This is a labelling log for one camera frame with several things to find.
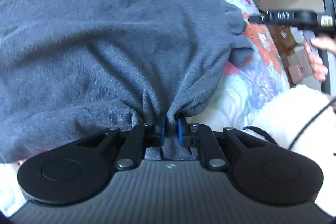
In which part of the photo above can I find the grey polo shirt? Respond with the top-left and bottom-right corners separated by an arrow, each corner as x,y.
0,0 -> 255,164

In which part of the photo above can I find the person's right hand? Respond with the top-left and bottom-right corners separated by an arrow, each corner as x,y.
303,36 -> 335,82

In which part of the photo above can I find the floral quilt bedspread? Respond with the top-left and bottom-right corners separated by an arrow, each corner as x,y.
0,0 -> 291,217

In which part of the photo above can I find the white fluffy garment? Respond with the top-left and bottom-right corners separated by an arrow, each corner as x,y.
244,85 -> 335,216

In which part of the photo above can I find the black cable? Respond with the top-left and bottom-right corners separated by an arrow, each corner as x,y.
287,97 -> 336,150

